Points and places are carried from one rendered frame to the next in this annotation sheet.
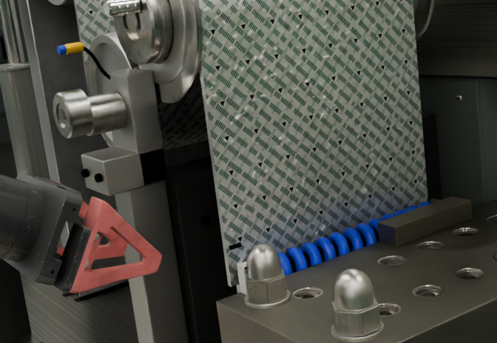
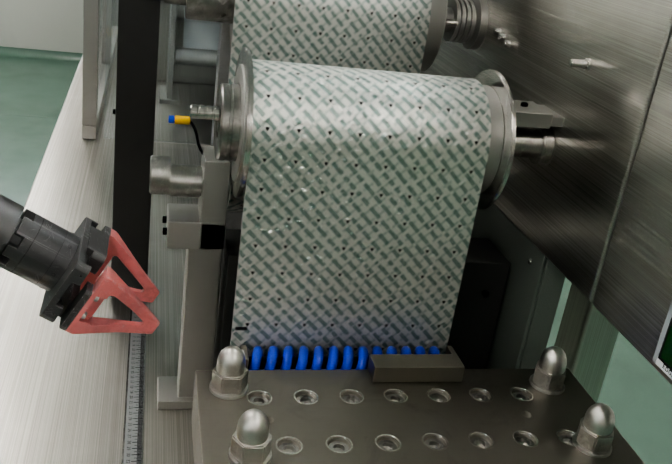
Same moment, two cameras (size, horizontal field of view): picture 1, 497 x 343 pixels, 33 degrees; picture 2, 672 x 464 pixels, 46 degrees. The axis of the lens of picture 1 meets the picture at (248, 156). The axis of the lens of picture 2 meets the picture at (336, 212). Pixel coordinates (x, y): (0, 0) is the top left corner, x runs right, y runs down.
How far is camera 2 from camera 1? 0.32 m
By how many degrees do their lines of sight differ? 19
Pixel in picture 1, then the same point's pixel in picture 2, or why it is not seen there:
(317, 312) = not seen: hidden behind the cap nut
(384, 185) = (404, 320)
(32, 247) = (53, 287)
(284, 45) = (332, 185)
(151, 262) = (147, 325)
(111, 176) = (172, 234)
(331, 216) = (341, 330)
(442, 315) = not seen: outside the picture
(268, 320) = (206, 410)
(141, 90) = (216, 176)
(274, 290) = (228, 386)
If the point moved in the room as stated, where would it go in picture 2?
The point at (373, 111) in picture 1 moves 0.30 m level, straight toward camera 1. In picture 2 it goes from (411, 258) to (239, 396)
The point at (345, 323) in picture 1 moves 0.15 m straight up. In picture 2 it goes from (234, 448) to (251, 288)
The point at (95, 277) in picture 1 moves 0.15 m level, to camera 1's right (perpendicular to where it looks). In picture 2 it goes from (89, 326) to (238, 377)
